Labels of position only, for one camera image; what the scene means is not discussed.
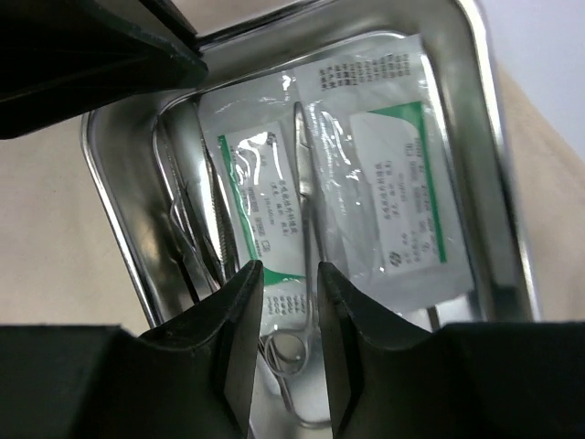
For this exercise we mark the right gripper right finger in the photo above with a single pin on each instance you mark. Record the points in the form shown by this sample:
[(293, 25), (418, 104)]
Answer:
[(388, 378)]

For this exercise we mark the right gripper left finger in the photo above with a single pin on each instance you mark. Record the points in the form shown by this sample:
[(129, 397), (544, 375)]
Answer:
[(191, 377)]

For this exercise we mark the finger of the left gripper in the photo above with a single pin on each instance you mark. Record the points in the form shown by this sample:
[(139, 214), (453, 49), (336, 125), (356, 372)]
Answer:
[(60, 59)]

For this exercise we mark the steel needle holder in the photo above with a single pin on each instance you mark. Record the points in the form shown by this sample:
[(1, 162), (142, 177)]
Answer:
[(295, 355)]

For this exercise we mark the beige surgical wrap cloth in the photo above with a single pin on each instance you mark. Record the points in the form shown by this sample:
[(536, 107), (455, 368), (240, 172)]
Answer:
[(61, 265)]

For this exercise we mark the stainless steel instrument tray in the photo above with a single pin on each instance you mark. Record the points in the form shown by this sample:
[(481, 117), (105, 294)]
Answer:
[(117, 140)]

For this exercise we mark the steel tweezers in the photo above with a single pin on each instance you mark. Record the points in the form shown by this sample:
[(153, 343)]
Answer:
[(229, 258)]

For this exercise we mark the green white suture packet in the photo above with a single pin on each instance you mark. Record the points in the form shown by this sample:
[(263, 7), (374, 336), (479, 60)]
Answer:
[(248, 130), (390, 219)]

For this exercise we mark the steel scalpel handle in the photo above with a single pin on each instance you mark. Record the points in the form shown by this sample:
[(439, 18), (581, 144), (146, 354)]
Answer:
[(197, 253)]

